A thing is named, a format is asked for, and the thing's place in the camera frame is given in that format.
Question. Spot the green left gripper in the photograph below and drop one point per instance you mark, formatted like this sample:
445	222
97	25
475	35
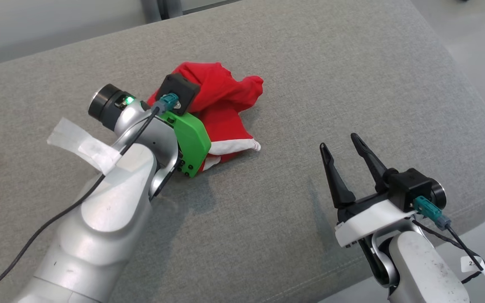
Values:
190	141

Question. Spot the white tape flag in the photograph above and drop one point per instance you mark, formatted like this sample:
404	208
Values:
78	141

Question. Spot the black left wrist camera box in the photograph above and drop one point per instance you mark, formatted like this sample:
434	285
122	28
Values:
180	86

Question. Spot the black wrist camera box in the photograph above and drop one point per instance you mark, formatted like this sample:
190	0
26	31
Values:
411	185
180	86

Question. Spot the red basketball shorts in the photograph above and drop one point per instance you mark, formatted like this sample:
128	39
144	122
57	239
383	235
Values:
221	92

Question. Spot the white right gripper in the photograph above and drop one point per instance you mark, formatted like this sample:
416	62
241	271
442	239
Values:
373	219

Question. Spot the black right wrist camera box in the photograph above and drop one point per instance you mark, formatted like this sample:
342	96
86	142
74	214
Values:
411	185

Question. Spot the grey partition post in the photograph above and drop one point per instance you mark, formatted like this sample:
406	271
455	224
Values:
152	8

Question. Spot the grey fabric sofa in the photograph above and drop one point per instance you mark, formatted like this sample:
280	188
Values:
310	84

